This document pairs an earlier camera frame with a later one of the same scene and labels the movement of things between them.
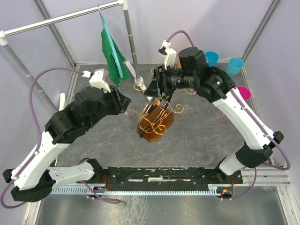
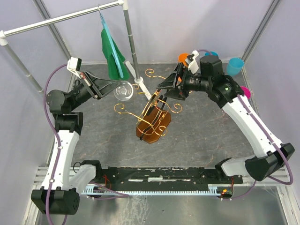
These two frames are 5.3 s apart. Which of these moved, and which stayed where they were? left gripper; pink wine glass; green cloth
Moved: left gripper
Stayed: green cloth; pink wine glass
